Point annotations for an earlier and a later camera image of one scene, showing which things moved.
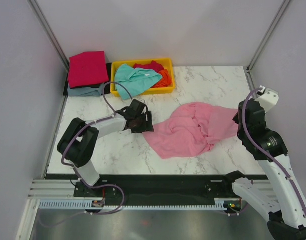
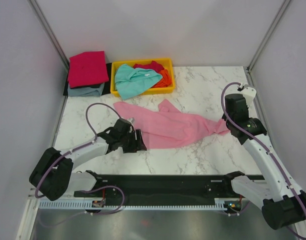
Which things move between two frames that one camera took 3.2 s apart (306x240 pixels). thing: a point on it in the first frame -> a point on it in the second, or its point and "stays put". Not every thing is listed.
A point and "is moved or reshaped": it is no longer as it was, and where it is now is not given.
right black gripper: [236, 118] -> [247, 107]
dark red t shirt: [153, 65] stays put
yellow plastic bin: [166, 63] stays put
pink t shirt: [192, 129] is moved or reshaped
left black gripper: [147, 127] -> [137, 144]
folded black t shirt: [107, 87] stays put
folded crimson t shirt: [87, 68] stays put
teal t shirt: [136, 80] stays put
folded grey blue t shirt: [92, 91] stays put
